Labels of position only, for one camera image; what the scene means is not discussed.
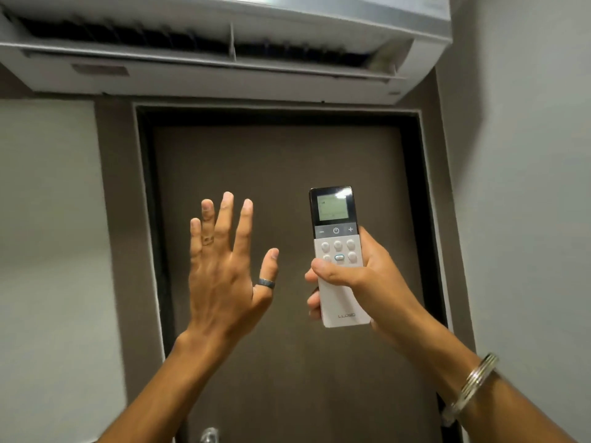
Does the white wall air conditioner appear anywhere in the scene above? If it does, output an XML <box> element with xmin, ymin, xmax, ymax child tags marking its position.
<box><xmin>0</xmin><ymin>0</ymin><xmax>453</xmax><ymax>106</ymax></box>

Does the white air conditioner remote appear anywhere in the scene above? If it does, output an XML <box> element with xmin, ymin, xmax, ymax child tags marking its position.
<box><xmin>308</xmin><ymin>186</ymin><xmax>372</xmax><ymax>329</ymax></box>

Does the person's left forearm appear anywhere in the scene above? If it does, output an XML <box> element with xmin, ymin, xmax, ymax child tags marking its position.
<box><xmin>94</xmin><ymin>331</ymin><xmax>231</xmax><ymax>443</ymax></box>

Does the person's right hand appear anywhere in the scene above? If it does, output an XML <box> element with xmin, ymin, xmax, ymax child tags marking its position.
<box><xmin>305</xmin><ymin>226</ymin><xmax>418</xmax><ymax>346</ymax></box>

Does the person's left hand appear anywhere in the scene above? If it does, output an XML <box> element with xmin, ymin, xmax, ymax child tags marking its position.
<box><xmin>176</xmin><ymin>192</ymin><xmax>280</xmax><ymax>350</ymax></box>

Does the person's right forearm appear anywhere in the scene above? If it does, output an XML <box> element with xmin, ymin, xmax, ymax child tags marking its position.
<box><xmin>383</xmin><ymin>313</ymin><xmax>578</xmax><ymax>443</ymax></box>

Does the dark brown door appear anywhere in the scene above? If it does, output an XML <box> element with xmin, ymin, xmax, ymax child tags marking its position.
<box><xmin>152</xmin><ymin>124</ymin><xmax>444</xmax><ymax>443</ymax></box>

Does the silver bangle bracelet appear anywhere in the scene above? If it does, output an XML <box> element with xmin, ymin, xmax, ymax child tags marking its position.
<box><xmin>440</xmin><ymin>353</ymin><xmax>500</xmax><ymax>428</ymax></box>

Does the dark door frame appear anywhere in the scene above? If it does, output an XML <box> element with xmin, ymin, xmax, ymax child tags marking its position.
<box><xmin>131</xmin><ymin>102</ymin><xmax>464</xmax><ymax>443</ymax></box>

